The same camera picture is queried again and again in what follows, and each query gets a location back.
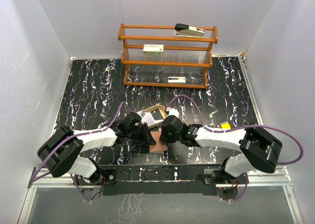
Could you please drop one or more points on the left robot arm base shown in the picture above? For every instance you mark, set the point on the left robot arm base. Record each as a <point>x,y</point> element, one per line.
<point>104,178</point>

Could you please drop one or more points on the white staples box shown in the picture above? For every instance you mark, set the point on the white staples box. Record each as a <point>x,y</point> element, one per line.
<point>153,49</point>

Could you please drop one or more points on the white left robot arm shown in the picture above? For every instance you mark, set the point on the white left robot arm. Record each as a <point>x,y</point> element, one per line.
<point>60,154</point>

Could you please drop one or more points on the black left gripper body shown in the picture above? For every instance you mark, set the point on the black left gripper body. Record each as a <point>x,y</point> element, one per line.
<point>137,135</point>

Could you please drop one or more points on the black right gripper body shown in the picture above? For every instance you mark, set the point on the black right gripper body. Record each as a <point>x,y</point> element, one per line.
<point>168,138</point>

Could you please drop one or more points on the orange wooden shelf rack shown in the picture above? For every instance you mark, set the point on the orange wooden shelf rack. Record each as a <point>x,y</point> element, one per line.
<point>189,57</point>

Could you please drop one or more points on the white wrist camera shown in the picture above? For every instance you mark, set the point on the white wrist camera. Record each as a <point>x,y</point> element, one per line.
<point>143,117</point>
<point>172,111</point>

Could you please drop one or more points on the pink leather card holder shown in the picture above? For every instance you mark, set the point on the pink leather card holder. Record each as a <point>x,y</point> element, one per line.
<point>159,147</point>

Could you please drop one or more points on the small white stapler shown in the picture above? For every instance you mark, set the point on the small white stapler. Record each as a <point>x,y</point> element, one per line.
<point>176,80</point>

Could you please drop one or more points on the stack of credit cards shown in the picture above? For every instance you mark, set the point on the stack of credit cards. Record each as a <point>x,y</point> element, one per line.
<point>154,118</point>

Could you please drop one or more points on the yellow and grey sharpener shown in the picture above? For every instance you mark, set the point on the yellow and grey sharpener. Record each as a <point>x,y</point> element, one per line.
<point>225,125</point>

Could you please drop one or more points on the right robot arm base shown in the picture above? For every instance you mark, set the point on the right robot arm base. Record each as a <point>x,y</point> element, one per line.
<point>217,176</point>

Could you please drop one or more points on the beige wooden tray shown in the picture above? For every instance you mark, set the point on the beige wooden tray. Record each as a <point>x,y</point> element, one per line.
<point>159,107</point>

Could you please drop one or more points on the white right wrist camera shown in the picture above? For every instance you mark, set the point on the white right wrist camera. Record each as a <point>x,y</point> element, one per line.
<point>172,111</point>

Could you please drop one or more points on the black and white stapler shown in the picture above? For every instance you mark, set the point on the black and white stapler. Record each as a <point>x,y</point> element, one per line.
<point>183,30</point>

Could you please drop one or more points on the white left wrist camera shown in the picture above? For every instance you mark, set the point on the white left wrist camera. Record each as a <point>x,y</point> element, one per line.
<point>143,117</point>

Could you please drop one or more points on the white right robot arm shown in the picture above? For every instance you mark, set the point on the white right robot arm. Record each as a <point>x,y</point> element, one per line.
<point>259,149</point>

